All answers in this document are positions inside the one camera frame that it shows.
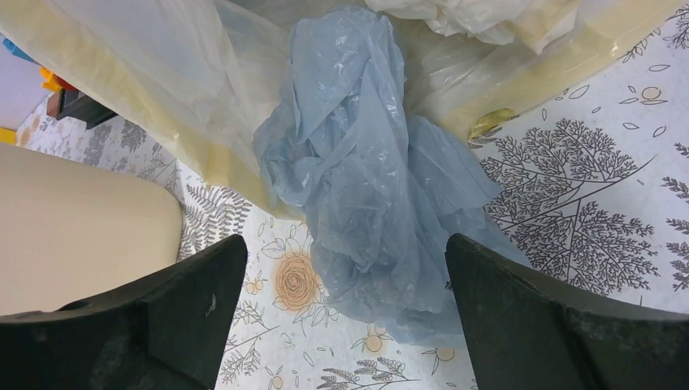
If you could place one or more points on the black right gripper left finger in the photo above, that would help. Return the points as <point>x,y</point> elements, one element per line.
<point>167,330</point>

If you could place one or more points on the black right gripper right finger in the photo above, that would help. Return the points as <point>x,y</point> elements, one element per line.
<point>527,330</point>

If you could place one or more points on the blue plastic trash bag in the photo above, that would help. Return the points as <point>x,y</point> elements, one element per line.
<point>381,190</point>

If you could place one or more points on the beige plastic trash bin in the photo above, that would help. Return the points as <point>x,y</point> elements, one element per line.
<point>69,230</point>

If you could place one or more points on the black white checkerboard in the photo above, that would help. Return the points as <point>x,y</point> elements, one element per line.
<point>74,104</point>

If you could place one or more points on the large translucent yellow bag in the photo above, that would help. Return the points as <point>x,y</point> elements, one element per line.
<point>201,76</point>

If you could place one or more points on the yellow toy block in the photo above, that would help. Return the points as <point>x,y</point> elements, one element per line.
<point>49,80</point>

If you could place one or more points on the white crumpled bag inside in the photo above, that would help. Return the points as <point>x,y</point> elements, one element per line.
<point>500,22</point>

